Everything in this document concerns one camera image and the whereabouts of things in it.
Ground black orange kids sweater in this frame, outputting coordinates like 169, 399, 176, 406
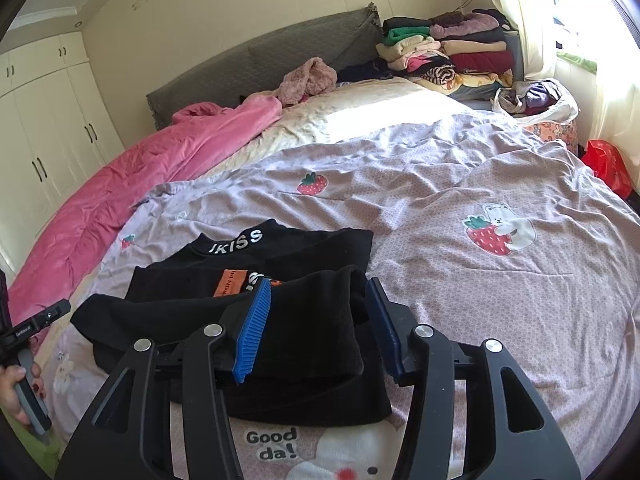
72, 220, 390, 427

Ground green sleeve left forearm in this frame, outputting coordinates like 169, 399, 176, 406
1, 410, 61, 479

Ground white bag of clothes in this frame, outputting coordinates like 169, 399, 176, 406
491, 78, 579, 127

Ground pile of folded clothes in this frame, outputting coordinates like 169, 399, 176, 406
376, 8, 524, 106

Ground left hand red nails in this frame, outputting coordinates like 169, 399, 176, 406
0, 363, 47, 427

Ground pink quilt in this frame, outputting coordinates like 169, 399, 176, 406
9, 94, 282, 323

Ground lilac strawberry print bedsheet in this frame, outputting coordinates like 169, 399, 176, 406
44, 109, 640, 480

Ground white wardrobe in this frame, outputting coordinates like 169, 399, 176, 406
1, 32, 124, 278

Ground dusty pink crumpled garment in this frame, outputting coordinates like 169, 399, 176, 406
277, 56, 337, 106

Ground dark navy garment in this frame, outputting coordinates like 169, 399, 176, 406
337, 58, 394, 84

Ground grey quilted headboard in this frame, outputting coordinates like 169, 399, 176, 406
146, 3, 382, 130

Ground red plastic bag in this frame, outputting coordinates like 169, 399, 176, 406
582, 139, 634, 200

